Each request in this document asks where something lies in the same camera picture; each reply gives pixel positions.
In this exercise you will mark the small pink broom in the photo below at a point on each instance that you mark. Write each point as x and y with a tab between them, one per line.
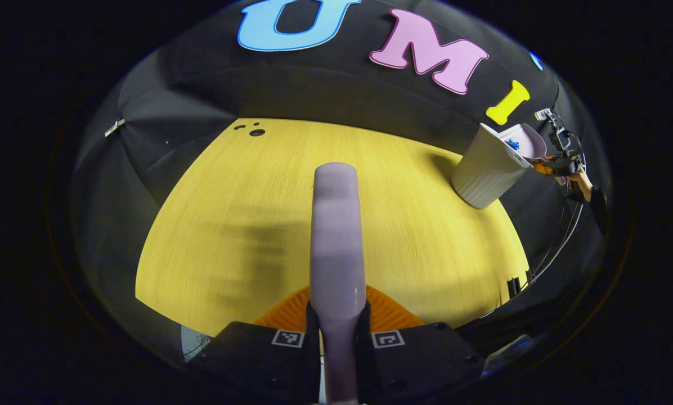
336	242

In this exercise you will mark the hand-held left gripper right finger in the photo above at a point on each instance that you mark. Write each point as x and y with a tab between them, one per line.
363	360

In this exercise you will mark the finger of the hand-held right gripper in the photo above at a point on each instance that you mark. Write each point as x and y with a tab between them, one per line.
547	168

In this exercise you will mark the pink dustpan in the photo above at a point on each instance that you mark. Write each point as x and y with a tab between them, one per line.
530	140

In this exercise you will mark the wooden desktop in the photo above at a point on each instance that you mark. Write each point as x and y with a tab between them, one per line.
229	197

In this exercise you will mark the blue paper scrap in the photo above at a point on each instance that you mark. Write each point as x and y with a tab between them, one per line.
514	144

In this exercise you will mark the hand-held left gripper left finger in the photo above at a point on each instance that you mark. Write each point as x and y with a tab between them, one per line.
313	360

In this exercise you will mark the white ribbed garbage bin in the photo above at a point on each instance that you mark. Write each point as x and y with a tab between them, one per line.
485	171

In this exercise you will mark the silver cloth clip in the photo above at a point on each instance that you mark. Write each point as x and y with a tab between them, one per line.
114	127

